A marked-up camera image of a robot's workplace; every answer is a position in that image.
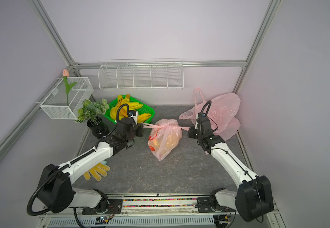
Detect plain pink plastic bag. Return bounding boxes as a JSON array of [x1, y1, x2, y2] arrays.
[[179, 88, 241, 141]]

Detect printed pink plastic bag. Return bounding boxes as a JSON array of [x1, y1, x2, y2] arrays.
[[143, 119, 190, 161]]

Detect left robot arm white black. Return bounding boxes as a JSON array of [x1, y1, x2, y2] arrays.
[[26, 117, 144, 216]]

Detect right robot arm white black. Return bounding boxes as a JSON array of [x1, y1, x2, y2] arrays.
[[188, 116, 274, 222]]

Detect yellow banana bunch in basket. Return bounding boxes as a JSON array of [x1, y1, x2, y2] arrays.
[[111, 97, 149, 123]]

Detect green plastic basket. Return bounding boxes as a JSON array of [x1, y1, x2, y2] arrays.
[[103, 94, 155, 123]]

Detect green potted plant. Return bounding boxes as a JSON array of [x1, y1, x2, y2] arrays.
[[74, 99, 110, 126]]

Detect yellow white work glove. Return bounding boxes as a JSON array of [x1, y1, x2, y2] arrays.
[[83, 163, 111, 181]]

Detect pink artificial tulip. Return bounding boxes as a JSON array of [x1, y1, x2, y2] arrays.
[[62, 69, 77, 106]]

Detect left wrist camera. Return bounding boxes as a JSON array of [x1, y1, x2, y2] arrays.
[[129, 110, 139, 124]]

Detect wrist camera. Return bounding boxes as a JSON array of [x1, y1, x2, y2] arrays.
[[196, 112, 205, 119], [129, 110, 139, 124]]

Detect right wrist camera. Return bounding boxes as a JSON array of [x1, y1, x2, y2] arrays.
[[196, 112, 205, 119]]

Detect white wire shelf back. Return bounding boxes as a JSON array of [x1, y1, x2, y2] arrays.
[[98, 59, 184, 89]]

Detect white wire basket left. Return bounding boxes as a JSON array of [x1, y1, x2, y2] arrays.
[[40, 77, 93, 120]]

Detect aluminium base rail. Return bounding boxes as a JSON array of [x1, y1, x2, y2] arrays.
[[36, 194, 240, 228]]

